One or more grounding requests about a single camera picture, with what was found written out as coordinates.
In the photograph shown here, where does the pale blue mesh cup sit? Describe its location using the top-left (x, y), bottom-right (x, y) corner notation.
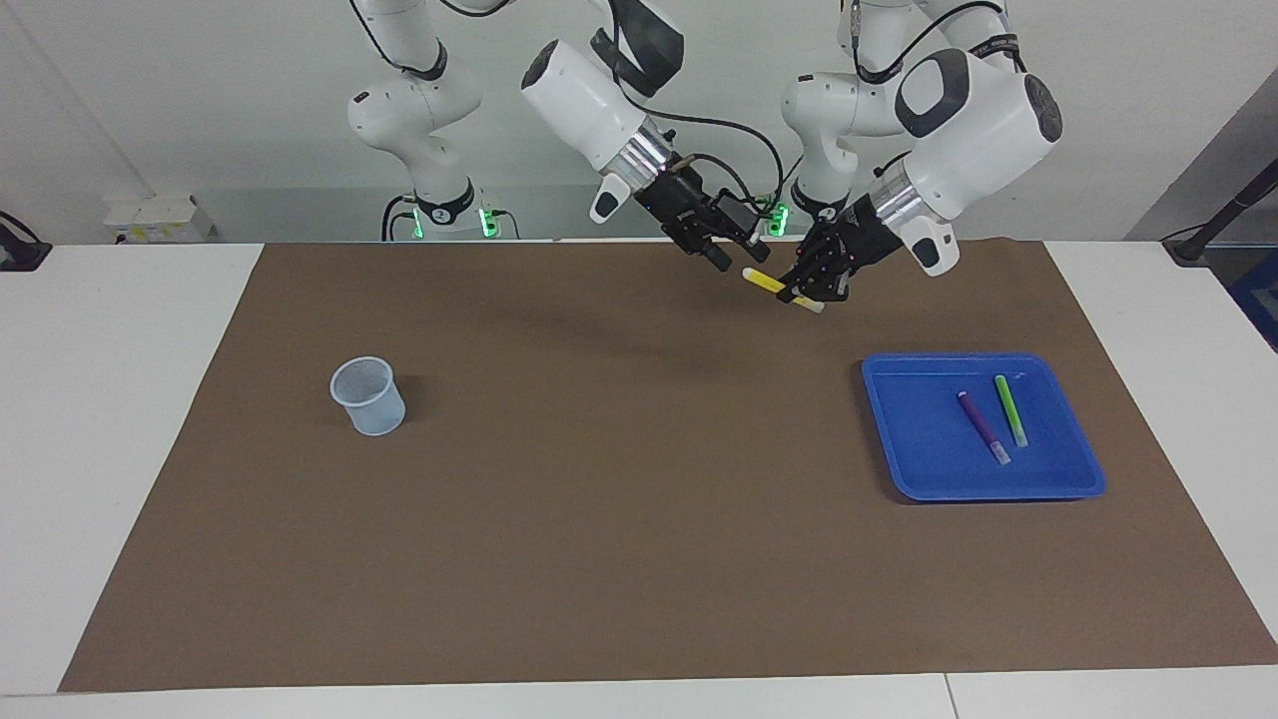
top-left (329, 357), bottom-right (407, 437)

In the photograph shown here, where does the black clamp mount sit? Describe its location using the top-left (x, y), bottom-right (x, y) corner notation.
top-left (0, 212), bottom-right (53, 273)

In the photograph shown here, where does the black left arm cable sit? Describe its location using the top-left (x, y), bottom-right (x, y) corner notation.
top-left (847, 0), bottom-right (1011, 87)

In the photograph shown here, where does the green pen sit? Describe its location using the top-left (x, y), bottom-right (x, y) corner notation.
top-left (993, 374), bottom-right (1029, 448)

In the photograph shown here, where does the black stand pole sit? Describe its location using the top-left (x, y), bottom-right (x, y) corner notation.
top-left (1163, 160), bottom-right (1278, 266)

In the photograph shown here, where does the yellow pen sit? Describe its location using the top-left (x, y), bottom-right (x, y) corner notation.
top-left (742, 267), bottom-right (827, 315)

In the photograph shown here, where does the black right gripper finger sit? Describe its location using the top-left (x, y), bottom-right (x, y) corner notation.
top-left (677, 228), bottom-right (732, 274)
top-left (715, 193), bottom-right (773, 265)

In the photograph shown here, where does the blue plastic tray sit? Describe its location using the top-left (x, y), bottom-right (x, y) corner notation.
top-left (862, 353), bottom-right (1107, 502)

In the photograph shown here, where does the purple pen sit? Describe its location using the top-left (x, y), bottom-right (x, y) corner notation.
top-left (957, 390), bottom-right (1012, 466)

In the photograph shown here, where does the brown table mat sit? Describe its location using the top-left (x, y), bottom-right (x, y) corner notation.
top-left (58, 240), bottom-right (1278, 693)

